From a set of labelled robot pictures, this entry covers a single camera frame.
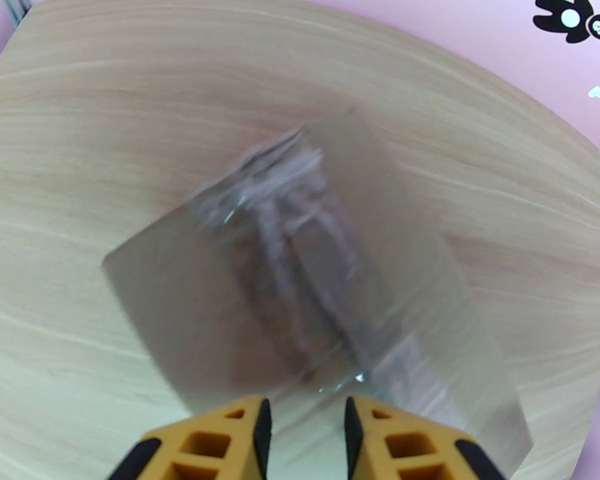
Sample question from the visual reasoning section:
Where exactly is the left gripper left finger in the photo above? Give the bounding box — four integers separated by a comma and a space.
107, 394, 274, 480

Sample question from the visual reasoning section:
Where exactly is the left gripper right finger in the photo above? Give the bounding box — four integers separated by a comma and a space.
343, 395, 506, 480

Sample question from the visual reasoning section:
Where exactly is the brown taped cardboard box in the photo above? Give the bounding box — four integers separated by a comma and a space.
101, 106, 535, 465

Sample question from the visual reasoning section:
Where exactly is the aluminium corner post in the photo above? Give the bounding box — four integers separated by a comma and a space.
0, 0, 31, 25

